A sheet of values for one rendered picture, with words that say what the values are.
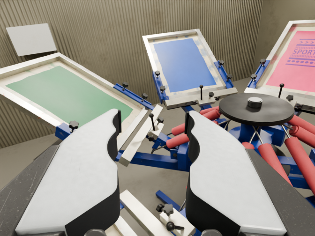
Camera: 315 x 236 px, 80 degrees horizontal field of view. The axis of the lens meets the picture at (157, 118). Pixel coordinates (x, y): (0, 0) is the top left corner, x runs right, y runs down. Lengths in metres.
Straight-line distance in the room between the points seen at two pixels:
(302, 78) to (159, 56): 1.14
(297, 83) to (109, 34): 2.85
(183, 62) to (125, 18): 2.07
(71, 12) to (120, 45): 0.87
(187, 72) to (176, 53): 0.26
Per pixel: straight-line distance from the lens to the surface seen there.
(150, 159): 1.23
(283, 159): 1.18
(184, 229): 0.76
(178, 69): 1.74
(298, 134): 0.99
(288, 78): 1.76
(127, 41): 3.70
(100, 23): 3.59
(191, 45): 2.00
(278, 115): 0.92
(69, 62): 1.56
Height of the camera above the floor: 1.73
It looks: 29 degrees down
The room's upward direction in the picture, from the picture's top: 7 degrees counter-clockwise
